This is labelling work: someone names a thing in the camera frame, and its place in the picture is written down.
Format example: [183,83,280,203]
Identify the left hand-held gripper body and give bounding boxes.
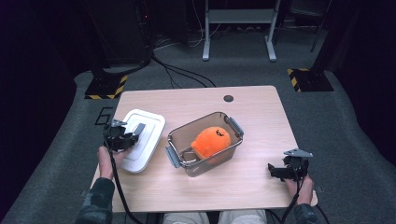
[104,118,134,153]

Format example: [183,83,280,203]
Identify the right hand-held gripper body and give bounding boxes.
[281,148,314,183]

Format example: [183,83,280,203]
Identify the white box lid grey handle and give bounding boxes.
[119,108,167,175]

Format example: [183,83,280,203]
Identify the clear grey storage box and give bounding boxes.
[164,111,245,178]

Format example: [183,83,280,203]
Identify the orange plush toy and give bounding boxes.
[190,125,233,161]

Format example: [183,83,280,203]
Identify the person's right hand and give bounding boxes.
[284,173,315,207]

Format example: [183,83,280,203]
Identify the person's left hand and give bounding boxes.
[97,145,133,182]

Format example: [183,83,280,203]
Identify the black stand yellow striped base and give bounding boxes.
[286,0,359,93]
[81,0,129,101]

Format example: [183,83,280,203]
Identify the person's legs beige trousers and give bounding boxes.
[162,210,268,224]

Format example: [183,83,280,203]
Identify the dark cabinet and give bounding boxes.
[90,0,148,65]

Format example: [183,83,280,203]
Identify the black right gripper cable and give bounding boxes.
[267,164,332,224]

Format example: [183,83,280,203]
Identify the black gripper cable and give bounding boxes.
[267,164,332,224]
[103,124,145,224]

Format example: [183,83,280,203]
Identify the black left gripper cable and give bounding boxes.
[103,124,145,224]

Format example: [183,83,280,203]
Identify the black floor cables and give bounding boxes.
[151,55,217,90]

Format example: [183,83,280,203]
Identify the white floor cables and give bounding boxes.
[153,0,223,50]

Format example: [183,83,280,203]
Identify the white metal table frame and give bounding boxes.
[201,0,283,63]

